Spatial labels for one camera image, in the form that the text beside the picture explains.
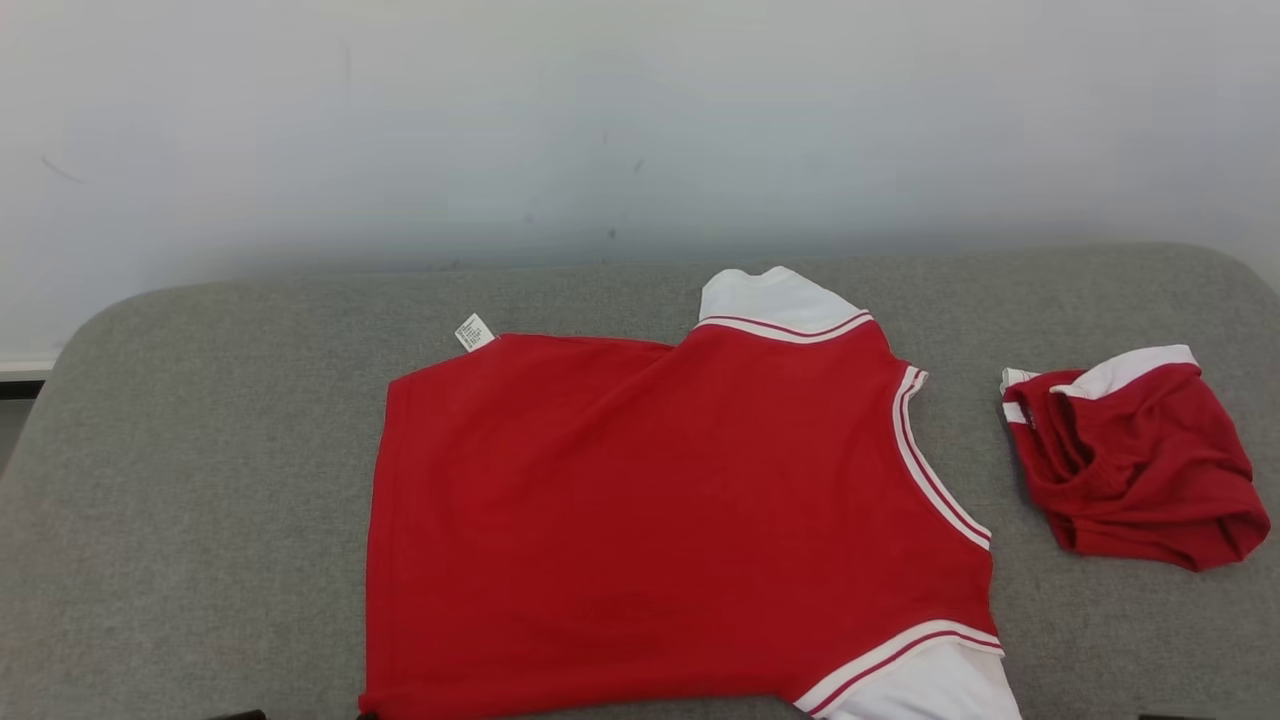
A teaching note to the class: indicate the red white jersey shirt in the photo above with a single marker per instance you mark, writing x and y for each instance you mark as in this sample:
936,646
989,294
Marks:
650,520

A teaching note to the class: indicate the red Bulls shorts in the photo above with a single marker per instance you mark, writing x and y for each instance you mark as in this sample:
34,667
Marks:
1150,470

